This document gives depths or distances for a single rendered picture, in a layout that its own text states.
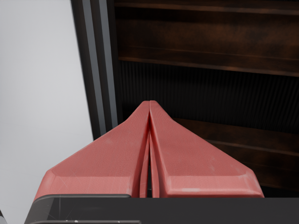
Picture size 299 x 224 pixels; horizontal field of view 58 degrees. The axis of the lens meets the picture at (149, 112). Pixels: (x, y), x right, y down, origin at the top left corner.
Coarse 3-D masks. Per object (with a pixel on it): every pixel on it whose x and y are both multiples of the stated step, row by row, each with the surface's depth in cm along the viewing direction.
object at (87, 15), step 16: (80, 0) 22; (96, 0) 24; (112, 0) 25; (80, 16) 23; (96, 16) 24; (112, 16) 26; (80, 32) 23; (96, 32) 24; (112, 32) 26; (80, 48) 23; (96, 48) 25; (112, 48) 27; (96, 64) 26; (112, 64) 27; (96, 80) 27; (112, 80) 28; (96, 96) 28; (112, 96) 29; (96, 112) 28; (112, 112) 31; (96, 128) 29; (112, 128) 32
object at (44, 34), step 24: (0, 0) 22; (24, 0) 22; (48, 0) 21; (0, 24) 24; (24, 24) 23; (48, 24) 22; (72, 24) 22; (0, 48) 25; (24, 48) 24; (48, 48) 24; (72, 48) 23
